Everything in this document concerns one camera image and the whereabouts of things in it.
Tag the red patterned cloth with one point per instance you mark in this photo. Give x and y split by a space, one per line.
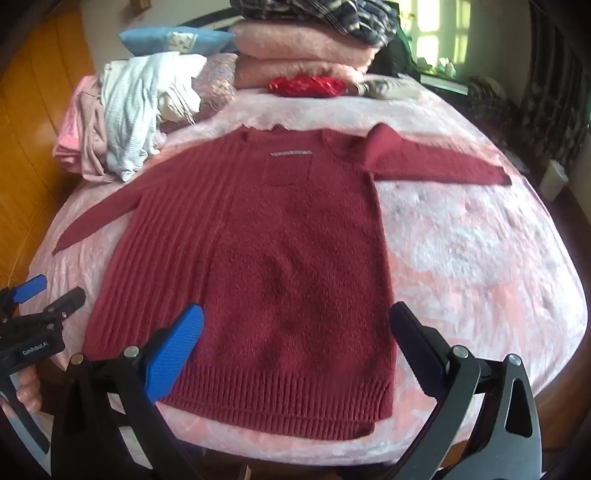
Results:
307 86

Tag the blue pillow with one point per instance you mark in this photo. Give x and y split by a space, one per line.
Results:
152 40

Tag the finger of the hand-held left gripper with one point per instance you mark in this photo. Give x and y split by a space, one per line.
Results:
64 302
30 285

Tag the dark patterned cloth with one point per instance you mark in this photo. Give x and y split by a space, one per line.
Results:
508 110

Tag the dusty pink garment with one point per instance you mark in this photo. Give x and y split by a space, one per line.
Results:
94 143

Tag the cream garment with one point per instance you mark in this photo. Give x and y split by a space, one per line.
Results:
178 104

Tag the floral patterned pillow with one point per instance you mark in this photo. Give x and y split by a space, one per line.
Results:
217 81

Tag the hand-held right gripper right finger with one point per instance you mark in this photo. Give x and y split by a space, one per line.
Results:
415 350

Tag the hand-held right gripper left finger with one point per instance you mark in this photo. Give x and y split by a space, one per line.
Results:
175 355

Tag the beige cloth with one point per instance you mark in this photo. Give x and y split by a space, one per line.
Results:
390 87

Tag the pink leaf-print blanket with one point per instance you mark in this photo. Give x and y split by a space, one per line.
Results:
461 258

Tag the white striped garment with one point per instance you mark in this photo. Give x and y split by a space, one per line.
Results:
129 110

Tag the dark red knit sweater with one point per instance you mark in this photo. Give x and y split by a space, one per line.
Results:
277 254

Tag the person's left hand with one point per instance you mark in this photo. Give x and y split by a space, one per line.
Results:
28 392

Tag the light pink folded garment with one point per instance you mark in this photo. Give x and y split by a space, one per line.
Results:
69 134

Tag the dark plaid cloth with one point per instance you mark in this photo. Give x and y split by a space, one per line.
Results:
318 18

